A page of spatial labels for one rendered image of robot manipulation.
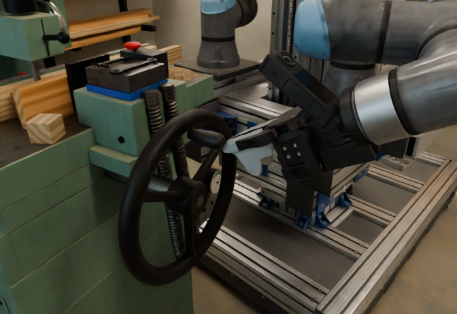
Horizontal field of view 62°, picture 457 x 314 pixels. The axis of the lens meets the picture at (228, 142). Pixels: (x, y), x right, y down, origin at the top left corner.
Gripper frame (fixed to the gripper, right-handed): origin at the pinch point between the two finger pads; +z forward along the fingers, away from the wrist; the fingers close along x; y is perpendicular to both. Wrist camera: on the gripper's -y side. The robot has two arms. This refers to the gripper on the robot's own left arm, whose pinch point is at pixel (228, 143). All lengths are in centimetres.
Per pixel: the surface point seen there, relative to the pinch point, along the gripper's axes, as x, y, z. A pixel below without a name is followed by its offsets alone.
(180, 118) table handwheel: -3.5, -6.3, 3.1
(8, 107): -9.4, -20.6, 33.6
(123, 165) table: -6.5, -3.4, 16.2
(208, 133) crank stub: -2.7, -2.7, 0.3
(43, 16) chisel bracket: -1.6, -31.3, 22.8
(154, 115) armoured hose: -1.0, -8.2, 10.4
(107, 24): 196, -96, 224
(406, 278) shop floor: 89, 94, 22
